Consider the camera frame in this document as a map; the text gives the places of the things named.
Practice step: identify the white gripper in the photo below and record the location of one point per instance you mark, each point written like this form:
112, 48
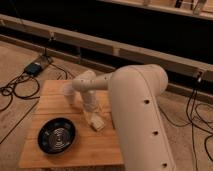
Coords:
90, 104

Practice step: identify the white sponge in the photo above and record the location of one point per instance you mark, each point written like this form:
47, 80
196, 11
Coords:
96, 122

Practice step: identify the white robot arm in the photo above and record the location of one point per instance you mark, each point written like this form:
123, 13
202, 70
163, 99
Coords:
132, 92

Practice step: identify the white ceramic cup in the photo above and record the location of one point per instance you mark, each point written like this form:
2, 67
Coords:
69, 93

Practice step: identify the black ceramic bowl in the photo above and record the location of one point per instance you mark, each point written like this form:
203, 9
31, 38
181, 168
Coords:
56, 135

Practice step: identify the wooden table board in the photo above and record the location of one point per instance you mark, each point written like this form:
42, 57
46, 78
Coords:
90, 148

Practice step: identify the black power adapter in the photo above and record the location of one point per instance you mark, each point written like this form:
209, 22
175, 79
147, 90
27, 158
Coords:
33, 69

